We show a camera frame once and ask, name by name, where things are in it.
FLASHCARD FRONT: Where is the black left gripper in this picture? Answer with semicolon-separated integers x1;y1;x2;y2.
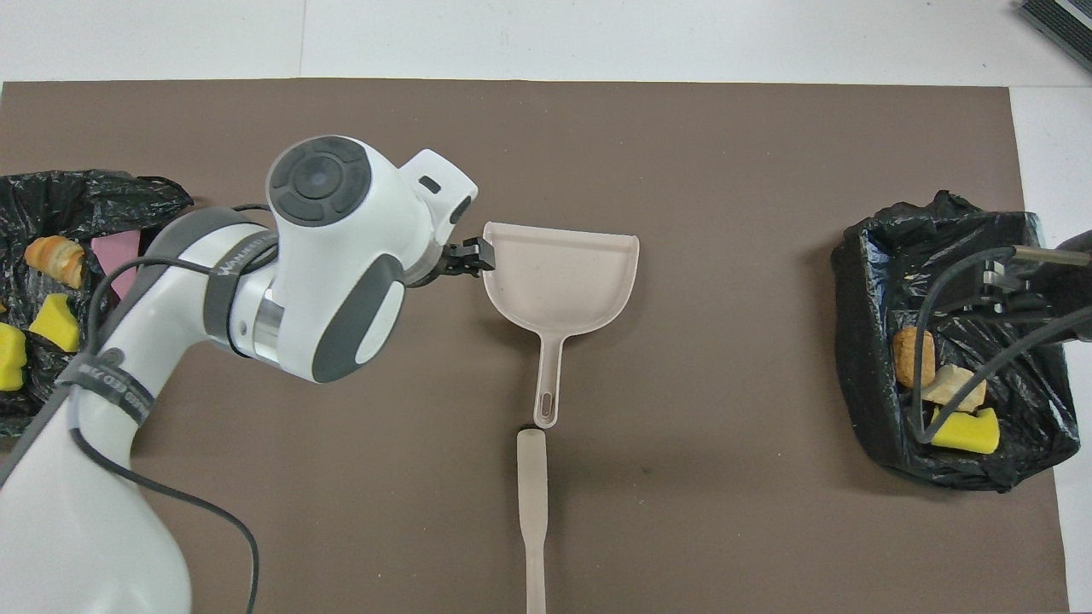
431;238;497;281

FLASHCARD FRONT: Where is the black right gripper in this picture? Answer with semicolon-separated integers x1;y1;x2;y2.
968;229;1092;344

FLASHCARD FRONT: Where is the beige plastic dustpan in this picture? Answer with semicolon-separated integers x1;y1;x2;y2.
482;221;641;430

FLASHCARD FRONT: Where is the pale crusty bread chunk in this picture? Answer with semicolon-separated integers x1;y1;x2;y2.
917;364;988;413

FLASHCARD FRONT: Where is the brown fried croquette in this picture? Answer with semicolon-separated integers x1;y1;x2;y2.
892;327;937;390

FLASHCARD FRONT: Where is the yellow sponge piece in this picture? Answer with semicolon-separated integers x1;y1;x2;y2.
929;406;1001;455
0;322;28;392
29;293;83;353

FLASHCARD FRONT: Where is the striped orange bread roll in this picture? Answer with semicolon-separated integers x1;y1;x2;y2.
24;236;87;290

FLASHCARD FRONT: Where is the black plastic trash bag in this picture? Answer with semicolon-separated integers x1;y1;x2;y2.
831;189;1082;494
0;170;195;440

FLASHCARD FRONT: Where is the pink trash bin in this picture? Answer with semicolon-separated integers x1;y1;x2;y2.
90;230;144;299

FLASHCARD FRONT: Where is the brown table mat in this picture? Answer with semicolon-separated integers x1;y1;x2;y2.
0;78;1069;614

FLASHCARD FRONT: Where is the dark ribbed panel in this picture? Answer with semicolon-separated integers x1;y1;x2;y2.
1017;0;1092;73

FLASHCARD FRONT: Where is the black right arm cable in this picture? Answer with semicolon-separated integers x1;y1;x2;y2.
909;245;1092;444

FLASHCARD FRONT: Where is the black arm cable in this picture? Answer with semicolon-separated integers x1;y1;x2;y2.
909;245;1092;444
67;203;282;614

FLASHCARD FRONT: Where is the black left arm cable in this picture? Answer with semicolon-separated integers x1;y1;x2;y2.
67;203;282;614

